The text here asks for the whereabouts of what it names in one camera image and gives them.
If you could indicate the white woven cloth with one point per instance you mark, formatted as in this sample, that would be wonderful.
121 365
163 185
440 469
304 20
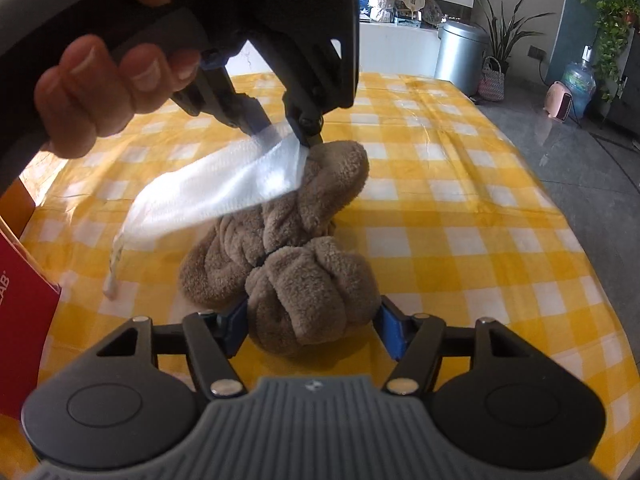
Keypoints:
225 180

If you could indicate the brown plush towel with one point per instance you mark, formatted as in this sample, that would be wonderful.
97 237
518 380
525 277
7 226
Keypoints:
310 280

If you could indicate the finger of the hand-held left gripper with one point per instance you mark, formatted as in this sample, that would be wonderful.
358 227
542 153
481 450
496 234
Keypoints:
240 107
307 125

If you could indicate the pink space heater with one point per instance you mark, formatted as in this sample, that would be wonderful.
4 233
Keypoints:
560 101

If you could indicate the woven basket planter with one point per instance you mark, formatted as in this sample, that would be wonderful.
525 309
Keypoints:
491 82

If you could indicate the white marble television console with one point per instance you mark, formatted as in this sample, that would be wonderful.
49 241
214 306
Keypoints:
400 45

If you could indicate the red lidded box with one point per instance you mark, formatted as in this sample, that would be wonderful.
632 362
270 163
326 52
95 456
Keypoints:
25 320

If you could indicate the person's left hand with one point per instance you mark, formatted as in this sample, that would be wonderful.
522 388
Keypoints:
85 90

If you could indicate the silver trash can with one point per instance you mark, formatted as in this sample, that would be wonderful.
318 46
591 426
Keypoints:
460 57

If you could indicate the long-leaf potted plant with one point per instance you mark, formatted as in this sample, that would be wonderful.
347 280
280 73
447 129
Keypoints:
505 20

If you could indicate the dark cabinet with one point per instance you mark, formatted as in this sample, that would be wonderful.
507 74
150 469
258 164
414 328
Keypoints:
625 105

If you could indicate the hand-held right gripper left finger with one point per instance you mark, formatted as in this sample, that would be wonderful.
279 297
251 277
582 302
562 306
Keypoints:
235 330

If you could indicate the yellow checked tablecloth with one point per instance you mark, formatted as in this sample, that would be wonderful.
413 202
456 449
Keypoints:
450 210

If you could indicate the trailing ivy plant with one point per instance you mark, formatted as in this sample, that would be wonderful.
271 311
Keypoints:
617 35

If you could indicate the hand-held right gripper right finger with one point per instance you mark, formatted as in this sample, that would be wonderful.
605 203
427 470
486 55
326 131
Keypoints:
390 330

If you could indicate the blue water jug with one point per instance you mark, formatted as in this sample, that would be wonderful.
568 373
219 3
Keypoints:
580 82

